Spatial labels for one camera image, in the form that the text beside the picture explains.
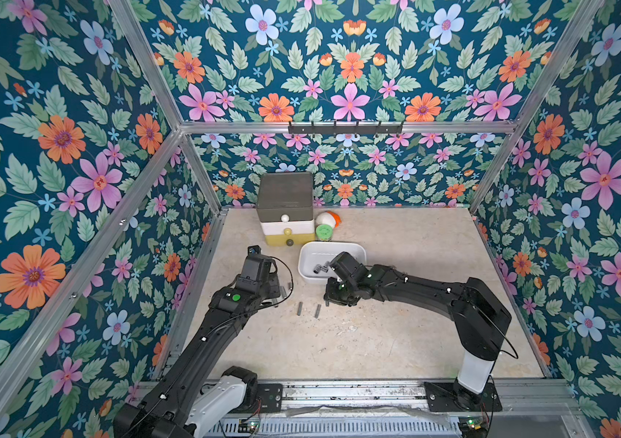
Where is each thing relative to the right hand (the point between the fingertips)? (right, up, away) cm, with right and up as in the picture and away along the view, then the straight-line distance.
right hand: (324, 295), depth 85 cm
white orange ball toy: (+1, +26, +26) cm, 37 cm away
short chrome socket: (-13, +1, +11) cm, 17 cm away
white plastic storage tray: (-4, +10, +16) cm, 19 cm away
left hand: (-15, +6, -5) cm, 17 cm away
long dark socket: (-3, -7, +6) cm, 9 cm away
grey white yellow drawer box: (-13, +28, +7) cm, 32 cm away
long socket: (-8, -6, +6) cm, 12 cm away
